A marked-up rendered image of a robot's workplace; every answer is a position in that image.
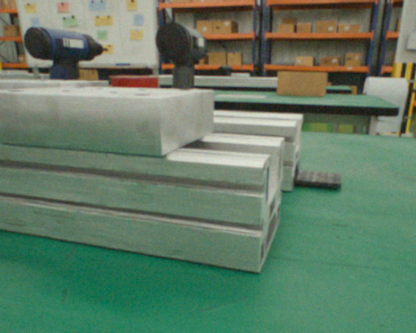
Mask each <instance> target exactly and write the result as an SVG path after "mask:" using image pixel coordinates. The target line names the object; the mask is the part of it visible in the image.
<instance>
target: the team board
mask: <svg viewBox="0 0 416 333"><path fill-rule="evenodd" d="M16 5H17V13H18V18H19V23H20V28H21V36H22V41H23V39H24V34H25V32H26V30H27V29H28V28H30V27H45V28H50V29H60V30H66V31H72V32H77V33H82V34H87V35H90V36H91V37H92V38H94V39H95V40H96V41H98V42H100V43H101V44H102V46H103V48H107V49H108V51H107V52H106V51H103V53H102V55H100V56H97V57H95V58H94V59H93V60H92V61H89V62H83V61H82V62H79V64H77V65H79V66H80V67H92V68H111V67H150V68H152V69H153V76H154V77H158V89H159V74H158V69H159V55H158V49H157V46H156V42H155V38H156V34H157V31H158V15H157V0H16ZM23 45H24V41H23ZM24 50H25V58H26V64H27V67H32V70H33V75H34V80H40V73H39V68H38V67H51V66H52V64H53V61H49V60H41V59H34V58H33V57H31V55H30V54H29V53H28V52H27V51H26V49H25V46H24Z"/></svg>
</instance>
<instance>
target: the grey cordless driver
mask: <svg viewBox="0 0 416 333"><path fill-rule="evenodd" d="M206 39H207V38H206V37H205V36H203V34H202V33H200V32H198V31H197V30H195V29H192V28H190V27H188V26H186V25H183V24H181V23H178V22H169V23H165V24H163V25H162V26H161V27H160V28H159V29H158V31H157V34H156V38H155V42H156V46H157V49H158V52H159V54H160V55H162V56H164V57H166V58H167V59H171V60H173V64H174V68H173V89H192V90H195V64H200V60H201V59H203V58H204V56H206V55H205V54H206V52H207V51H208V45H207V40H206Z"/></svg>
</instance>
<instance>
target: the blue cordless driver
mask: <svg viewBox="0 0 416 333"><path fill-rule="evenodd" d="M23 41H24V46H25V49H26V51H27V52H28V53H29V54H30V55H31V57H33V58H34V59H41V60H49V61H53V64H52V66H51V67H50V80H52V81H59V80H78V78H80V66H79V65H77V64H79V62H82V61H83V62H89V61H92V60H93V59H94V58H95V57H97V56H100V55H102V53H103V51H106V52H107V51H108V49H107V48H103V46H102V44H101V43H100V42H98V41H96V40H95V39H94V38H92V37H91V36H90V35H87V34H82V33H77V32H72V31H66V30H60V29H50V28H45V27H30V28H28V29H27V30H26V32H25V34H24V39H23Z"/></svg>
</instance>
